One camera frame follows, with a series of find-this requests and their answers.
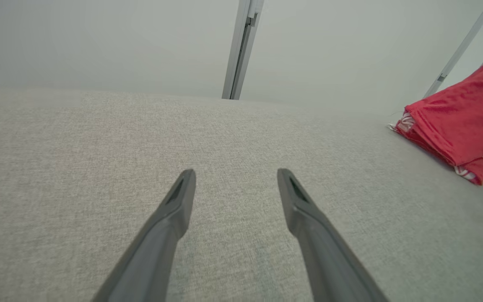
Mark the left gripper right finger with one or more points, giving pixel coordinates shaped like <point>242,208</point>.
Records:
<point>325,251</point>

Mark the red shorts white side stripes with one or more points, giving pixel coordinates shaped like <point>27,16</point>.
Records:
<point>476,170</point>

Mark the grey metal wall post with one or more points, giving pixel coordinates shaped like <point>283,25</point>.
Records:
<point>241,50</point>

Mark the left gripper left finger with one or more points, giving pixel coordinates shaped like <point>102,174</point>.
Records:
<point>157,247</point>

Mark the red jersey white striped sleeves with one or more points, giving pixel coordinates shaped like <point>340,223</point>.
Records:
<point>463,113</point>

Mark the thin grey metal post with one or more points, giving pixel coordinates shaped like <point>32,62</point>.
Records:
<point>461,46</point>

